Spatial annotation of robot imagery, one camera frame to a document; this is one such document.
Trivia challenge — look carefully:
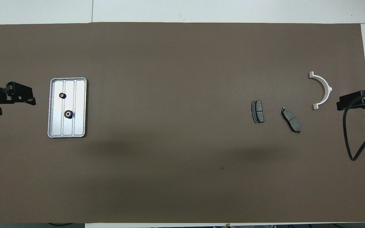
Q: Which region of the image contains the silver metal tray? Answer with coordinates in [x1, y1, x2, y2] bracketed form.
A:
[47, 77, 87, 138]

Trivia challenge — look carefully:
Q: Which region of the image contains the dark grey brake pad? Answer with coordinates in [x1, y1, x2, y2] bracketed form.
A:
[281, 106, 301, 134]
[251, 100, 265, 124]

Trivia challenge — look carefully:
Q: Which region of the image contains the brown table mat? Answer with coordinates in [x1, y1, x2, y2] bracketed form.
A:
[0, 22, 365, 224]

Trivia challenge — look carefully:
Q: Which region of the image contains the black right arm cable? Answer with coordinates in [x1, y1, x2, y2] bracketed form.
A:
[342, 90, 365, 162]

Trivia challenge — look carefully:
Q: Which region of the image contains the white semicircular bracket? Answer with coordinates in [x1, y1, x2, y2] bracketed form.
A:
[309, 71, 333, 111]

